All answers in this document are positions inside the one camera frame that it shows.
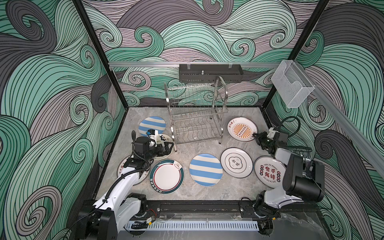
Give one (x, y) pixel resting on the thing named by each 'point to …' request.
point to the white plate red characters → (269, 171)
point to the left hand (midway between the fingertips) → (168, 143)
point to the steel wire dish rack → (196, 111)
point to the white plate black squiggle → (161, 138)
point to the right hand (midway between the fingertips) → (254, 132)
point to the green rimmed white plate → (166, 176)
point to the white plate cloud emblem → (236, 162)
